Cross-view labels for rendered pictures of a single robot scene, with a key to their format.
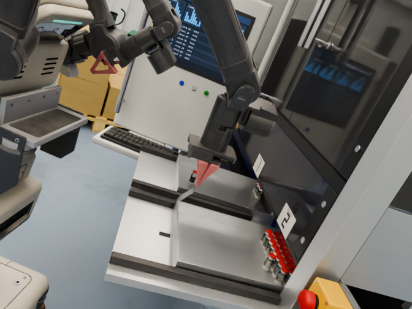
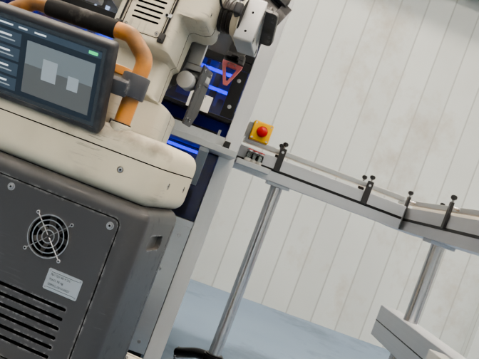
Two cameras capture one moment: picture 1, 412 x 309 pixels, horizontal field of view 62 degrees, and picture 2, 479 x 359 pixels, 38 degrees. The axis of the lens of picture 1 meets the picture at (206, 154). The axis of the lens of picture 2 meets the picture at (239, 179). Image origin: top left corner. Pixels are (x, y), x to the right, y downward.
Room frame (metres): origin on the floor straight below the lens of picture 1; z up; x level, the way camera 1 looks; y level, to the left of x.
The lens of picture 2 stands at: (0.17, 2.21, 0.79)
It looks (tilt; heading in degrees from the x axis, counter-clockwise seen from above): 0 degrees down; 279
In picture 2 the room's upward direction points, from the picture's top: 21 degrees clockwise
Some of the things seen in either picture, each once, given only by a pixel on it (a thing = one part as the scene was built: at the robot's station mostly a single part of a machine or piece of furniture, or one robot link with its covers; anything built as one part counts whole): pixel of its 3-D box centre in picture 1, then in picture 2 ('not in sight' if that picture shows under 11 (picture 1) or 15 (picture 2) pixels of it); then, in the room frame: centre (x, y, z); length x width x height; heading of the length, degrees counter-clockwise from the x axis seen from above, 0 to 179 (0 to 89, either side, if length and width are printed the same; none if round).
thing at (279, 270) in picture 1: (273, 255); not in sight; (0.82, -0.28, 0.90); 0.18 x 0.02 x 0.05; 13
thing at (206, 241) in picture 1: (235, 247); (186, 131); (0.79, -0.17, 0.90); 0.34 x 0.26 x 0.04; 103
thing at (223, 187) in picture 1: (222, 187); not in sight; (1.12, -0.10, 0.90); 0.34 x 0.26 x 0.04; 102
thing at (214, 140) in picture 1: (216, 137); (237, 50); (0.68, -0.01, 1.19); 0.10 x 0.07 x 0.07; 103
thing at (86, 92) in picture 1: (103, 76); not in sight; (3.79, 1.42, 0.41); 1.40 x 1.00 x 0.82; 23
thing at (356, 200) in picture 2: not in sight; (319, 178); (0.32, -0.54, 0.92); 0.69 x 0.15 x 0.16; 12
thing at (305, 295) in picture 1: (309, 301); (261, 132); (0.56, -0.29, 0.99); 0.04 x 0.04 x 0.04; 12
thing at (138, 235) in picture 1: (203, 214); (136, 120); (0.94, -0.07, 0.87); 0.70 x 0.48 x 0.02; 12
